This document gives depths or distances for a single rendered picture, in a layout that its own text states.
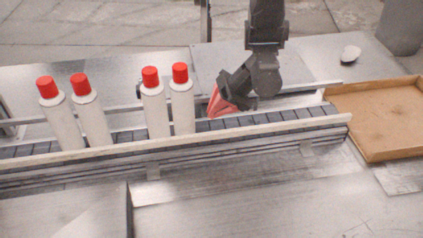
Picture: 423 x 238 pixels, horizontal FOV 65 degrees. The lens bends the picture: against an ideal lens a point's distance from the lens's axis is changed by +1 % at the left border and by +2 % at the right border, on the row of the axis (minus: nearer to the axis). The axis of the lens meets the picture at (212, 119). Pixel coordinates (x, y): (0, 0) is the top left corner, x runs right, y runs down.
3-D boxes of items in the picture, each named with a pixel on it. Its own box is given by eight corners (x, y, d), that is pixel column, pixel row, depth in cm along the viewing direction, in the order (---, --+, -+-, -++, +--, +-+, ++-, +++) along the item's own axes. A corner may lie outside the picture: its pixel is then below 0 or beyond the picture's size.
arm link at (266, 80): (287, 16, 67) (244, 17, 67) (298, 37, 57) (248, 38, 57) (281, 70, 73) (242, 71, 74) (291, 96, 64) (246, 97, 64)
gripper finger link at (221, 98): (199, 119, 75) (227, 91, 70) (195, 98, 80) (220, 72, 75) (221, 129, 78) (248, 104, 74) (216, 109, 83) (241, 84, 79)
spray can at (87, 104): (90, 156, 77) (62, 86, 62) (92, 139, 80) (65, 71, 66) (113, 153, 77) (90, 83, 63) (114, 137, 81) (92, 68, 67)
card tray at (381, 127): (367, 163, 81) (373, 153, 79) (322, 96, 100) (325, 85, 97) (476, 147, 85) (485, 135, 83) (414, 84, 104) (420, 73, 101)
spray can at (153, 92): (150, 147, 78) (136, 79, 64) (149, 132, 82) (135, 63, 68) (172, 145, 79) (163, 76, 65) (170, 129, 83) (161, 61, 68)
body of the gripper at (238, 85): (225, 102, 70) (249, 78, 66) (216, 73, 77) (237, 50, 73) (246, 114, 73) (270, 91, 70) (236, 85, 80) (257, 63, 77)
